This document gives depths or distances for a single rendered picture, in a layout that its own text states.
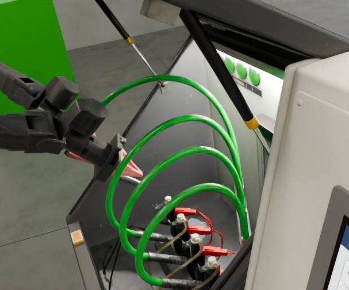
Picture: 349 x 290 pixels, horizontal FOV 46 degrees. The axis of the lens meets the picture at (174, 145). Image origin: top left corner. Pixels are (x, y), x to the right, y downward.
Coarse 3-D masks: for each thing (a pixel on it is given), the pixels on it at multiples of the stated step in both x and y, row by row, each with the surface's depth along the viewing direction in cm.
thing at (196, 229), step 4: (188, 228) 96; (192, 228) 96; (196, 228) 96; (200, 228) 96; (204, 228) 96; (208, 228) 96; (188, 232) 96; (192, 232) 96; (196, 232) 96; (200, 232) 95; (204, 232) 95; (208, 232) 95
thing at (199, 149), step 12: (180, 156) 78; (216, 156) 81; (156, 168) 77; (228, 168) 84; (144, 180) 78; (240, 192) 88; (132, 204) 78; (120, 228) 80; (240, 228) 94; (120, 240) 81; (132, 252) 83; (180, 264) 89
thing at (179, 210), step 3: (177, 210) 103; (180, 210) 102; (183, 210) 102; (186, 210) 102; (189, 210) 102; (192, 210) 102; (195, 210) 102; (177, 213) 103; (183, 213) 102; (186, 213) 102; (189, 213) 102; (192, 213) 102; (195, 213) 102
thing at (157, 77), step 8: (136, 80) 95; (144, 80) 95; (152, 80) 95; (160, 80) 95; (168, 80) 95; (176, 80) 95; (184, 80) 95; (120, 88) 96; (128, 88) 96; (200, 88) 95; (112, 96) 97; (208, 96) 96; (104, 104) 98; (216, 104) 97; (224, 112) 99; (224, 120) 100; (232, 128) 101; (232, 136) 102; (240, 168) 106
